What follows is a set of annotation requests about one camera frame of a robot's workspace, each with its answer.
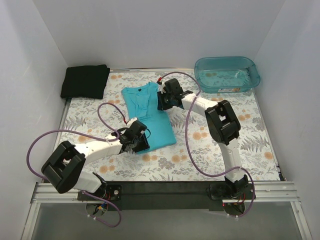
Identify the turquoise t-shirt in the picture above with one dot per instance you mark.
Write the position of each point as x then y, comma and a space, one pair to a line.
142, 103

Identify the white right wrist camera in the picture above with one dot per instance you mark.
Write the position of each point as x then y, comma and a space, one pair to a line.
161, 87

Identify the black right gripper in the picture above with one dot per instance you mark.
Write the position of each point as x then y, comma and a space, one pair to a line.
162, 101

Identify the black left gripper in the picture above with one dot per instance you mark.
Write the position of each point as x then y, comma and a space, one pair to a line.
141, 145

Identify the floral patterned table mat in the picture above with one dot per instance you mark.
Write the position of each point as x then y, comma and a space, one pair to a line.
194, 157

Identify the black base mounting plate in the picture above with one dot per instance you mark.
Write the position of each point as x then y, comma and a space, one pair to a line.
175, 195

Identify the aluminium frame rail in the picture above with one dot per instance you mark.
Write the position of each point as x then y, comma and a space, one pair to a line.
265, 191

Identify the folded black t-shirt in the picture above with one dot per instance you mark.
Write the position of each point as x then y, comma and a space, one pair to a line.
87, 81

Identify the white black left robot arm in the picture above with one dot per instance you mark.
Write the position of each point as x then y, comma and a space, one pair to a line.
64, 169

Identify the teal transparent plastic bin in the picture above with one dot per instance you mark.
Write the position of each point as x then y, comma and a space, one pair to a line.
227, 74

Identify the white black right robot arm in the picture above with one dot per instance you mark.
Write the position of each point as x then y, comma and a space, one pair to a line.
223, 125

